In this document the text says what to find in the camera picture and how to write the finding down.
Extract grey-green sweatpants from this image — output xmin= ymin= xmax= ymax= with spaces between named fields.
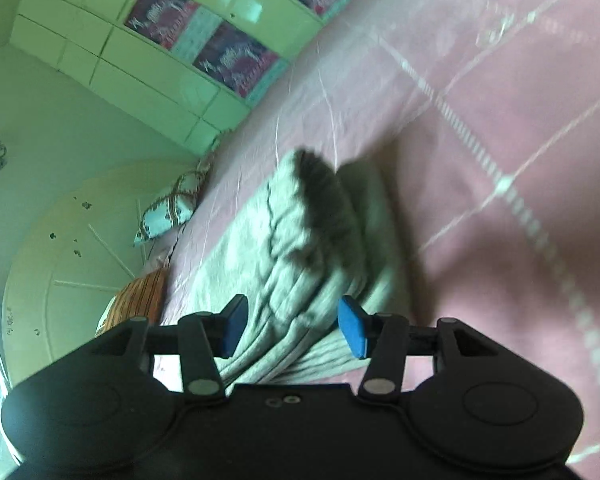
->
xmin=173 ymin=150 xmax=410 ymax=387

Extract cream wardrobe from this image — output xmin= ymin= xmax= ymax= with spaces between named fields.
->
xmin=12 ymin=0 xmax=351 ymax=155

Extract pink checked bedspread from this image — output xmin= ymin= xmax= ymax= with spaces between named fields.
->
xmin=166 ymin=0 xmax=600 ymax=479

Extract light blue patterned pillow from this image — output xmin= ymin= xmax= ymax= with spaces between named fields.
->
xmin=134 ymin=169 xmax=208 ymax=246

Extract orange striped pillow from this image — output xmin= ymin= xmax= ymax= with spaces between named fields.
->
xmin=95 ymin=268 xmax=169 ymax=336

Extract cream round headboard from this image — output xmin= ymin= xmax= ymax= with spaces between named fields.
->
xmin=2 ymin=160 xmax=187 ymax=385

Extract lower left red poster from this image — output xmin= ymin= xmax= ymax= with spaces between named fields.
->
xmin=124 ymin=0 xmax=199 ymax=50

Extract lower right red poster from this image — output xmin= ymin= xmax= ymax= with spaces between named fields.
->
xmin=194 ymin=22 xmax=288 ymax=106

